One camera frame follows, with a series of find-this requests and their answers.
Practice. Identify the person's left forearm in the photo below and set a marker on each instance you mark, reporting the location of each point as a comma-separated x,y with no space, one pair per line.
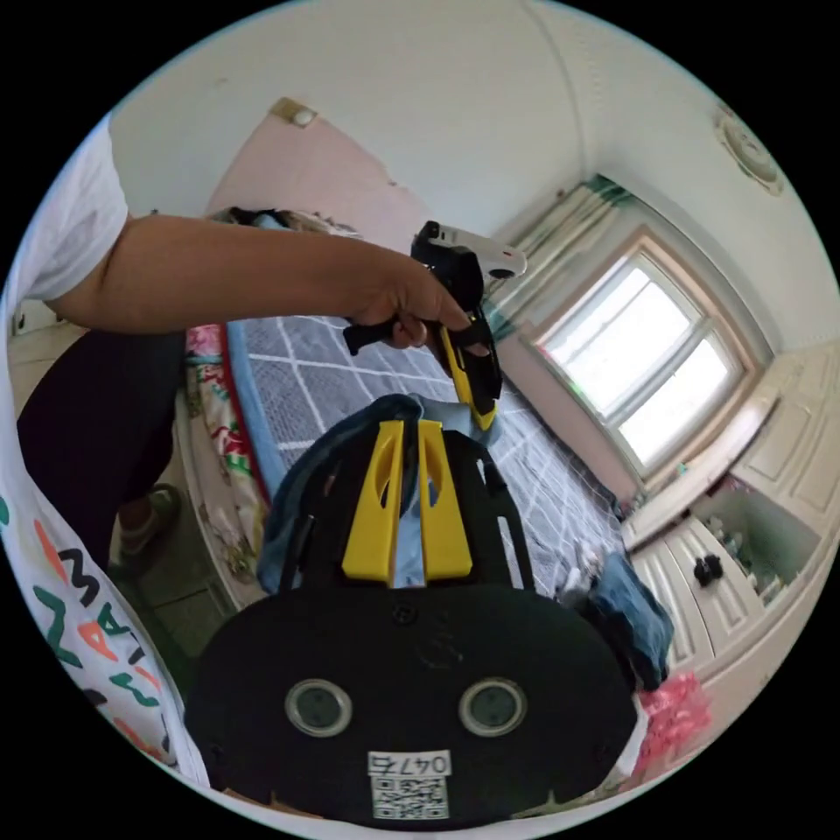
230,269

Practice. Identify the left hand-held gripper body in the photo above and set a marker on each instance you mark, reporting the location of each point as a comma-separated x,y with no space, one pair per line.
463,283

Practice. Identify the person's body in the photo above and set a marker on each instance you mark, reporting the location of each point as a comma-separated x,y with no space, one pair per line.
85,420

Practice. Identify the heap of bedding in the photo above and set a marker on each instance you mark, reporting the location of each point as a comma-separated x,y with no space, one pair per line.
282,220

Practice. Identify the pile of clothes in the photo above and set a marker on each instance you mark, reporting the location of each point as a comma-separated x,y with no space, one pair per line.
631,610

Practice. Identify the window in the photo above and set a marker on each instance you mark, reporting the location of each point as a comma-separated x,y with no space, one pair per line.
646,357

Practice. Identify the white cupboard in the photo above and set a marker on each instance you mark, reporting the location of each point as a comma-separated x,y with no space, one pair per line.
774,472

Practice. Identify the person's left hand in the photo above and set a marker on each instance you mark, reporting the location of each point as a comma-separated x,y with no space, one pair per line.
412,298

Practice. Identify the round ceiling lamp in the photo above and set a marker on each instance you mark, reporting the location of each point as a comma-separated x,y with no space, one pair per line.
748,149

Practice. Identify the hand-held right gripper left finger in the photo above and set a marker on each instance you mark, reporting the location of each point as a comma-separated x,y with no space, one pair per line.
371,525

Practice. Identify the blue jeans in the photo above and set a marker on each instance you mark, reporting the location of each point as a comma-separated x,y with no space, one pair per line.
298,505

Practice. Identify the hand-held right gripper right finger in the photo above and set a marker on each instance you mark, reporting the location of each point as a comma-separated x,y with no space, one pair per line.
447,531

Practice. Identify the bed with grey checked quilt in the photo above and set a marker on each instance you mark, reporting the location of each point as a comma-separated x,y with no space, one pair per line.
315,367

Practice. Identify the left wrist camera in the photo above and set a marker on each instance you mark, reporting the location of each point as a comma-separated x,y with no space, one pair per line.
487,253

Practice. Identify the green and white curtain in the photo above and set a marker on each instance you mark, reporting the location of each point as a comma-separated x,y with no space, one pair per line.
571,216

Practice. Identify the pink fluffy cloth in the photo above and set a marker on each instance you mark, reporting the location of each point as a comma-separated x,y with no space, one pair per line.
676,715

